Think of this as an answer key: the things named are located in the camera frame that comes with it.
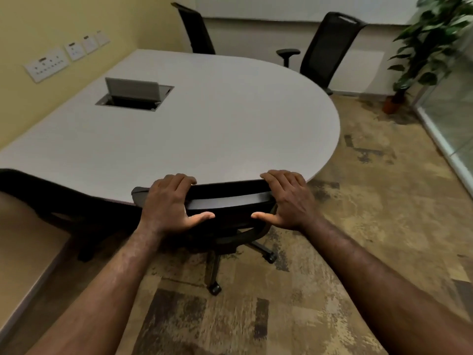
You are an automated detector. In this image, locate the person's left hand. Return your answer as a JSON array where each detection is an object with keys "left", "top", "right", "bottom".
[{"left": 140, "top": 174, "right": 216, "bottom": 237}]

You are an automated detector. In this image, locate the person's right hand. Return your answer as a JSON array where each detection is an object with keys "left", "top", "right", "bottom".
[{"left": 251, "top": 170, "right": 320, "bottom": 231}]

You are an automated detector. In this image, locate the person's left forearm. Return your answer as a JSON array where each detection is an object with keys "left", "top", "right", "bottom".
[{"left": 24, "top": 222, "right": 164, "bottom": 355}]

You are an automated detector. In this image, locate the person's right forearm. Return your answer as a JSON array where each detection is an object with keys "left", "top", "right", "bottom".
[{"left": 301, "top": 216, "right": 473, "bottom": 355}]

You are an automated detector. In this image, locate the black mesh office chair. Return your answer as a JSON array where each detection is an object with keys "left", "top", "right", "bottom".
[
  {"left": 171, "top": 2, "right": 216, "bottom": 55},
  {"left": 276, "top": 12, "right": 368, "bottom": 96}
]

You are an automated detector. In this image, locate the glass partition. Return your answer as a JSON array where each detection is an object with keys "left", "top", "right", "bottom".
[{"left": 412, "top": 29, "right": 473, "bottom": 198}]

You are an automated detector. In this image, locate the green potted plant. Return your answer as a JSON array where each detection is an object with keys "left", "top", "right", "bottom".
[{"left": 382, "top": 0, "right": 473, "bottom": 115}]

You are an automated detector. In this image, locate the grey table cable box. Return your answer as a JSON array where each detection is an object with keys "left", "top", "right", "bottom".
[{"left": 95, "top": 77, "right": 174, "bottom": 112}]

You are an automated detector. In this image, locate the white wall board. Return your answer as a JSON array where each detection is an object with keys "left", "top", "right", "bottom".
[{"left": 174, "top": 0, "right": 422, "bottom": 25}]

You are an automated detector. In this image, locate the white wall socket panel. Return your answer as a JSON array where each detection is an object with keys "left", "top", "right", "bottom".
[{"left": 24, "top": 48, "right": 71, "bottom": 83}]

